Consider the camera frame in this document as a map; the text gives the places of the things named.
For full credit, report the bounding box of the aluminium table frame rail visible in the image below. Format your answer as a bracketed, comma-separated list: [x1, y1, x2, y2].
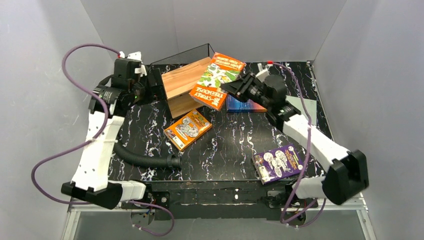
[61, 64, 133, 240]

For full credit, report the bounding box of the black corrugated hose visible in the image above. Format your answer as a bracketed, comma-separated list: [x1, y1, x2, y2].
[112, 142, 182, 171]

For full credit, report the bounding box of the wooden two-tier shelf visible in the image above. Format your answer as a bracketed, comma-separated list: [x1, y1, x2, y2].
[150, 43, 215, 120]

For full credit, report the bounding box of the pale green file folder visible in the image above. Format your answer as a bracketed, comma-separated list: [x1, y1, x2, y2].
[286, 95, 317, 126]

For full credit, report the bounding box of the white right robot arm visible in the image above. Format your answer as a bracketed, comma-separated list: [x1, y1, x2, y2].
[220, 72, 370, 205]

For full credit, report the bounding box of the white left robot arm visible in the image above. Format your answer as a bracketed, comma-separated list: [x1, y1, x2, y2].
[61, 51, 166, 210]

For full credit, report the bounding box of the blue Jane Eyre book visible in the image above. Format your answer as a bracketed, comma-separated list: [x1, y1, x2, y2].
[225, 95, 267, 113]

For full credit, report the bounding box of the orange green treehouse book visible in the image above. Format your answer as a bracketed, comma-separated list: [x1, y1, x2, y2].
[189, 52, 246, 111]

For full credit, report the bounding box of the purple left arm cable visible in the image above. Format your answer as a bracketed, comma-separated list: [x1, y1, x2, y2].
[31, 43, 175, 237]

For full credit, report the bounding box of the purple treehouse book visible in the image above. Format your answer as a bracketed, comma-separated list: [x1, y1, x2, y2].
[251, 144, 304, 185]

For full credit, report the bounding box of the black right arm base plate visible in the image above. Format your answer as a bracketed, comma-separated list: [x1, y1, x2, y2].
[256, 190, 313, 221]

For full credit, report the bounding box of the orange small treehouse book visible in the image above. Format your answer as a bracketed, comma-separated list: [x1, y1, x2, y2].
[163, 109, 213, 152]

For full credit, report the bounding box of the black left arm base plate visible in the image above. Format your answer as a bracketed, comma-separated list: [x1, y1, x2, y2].
[120, 191, 171, 210]

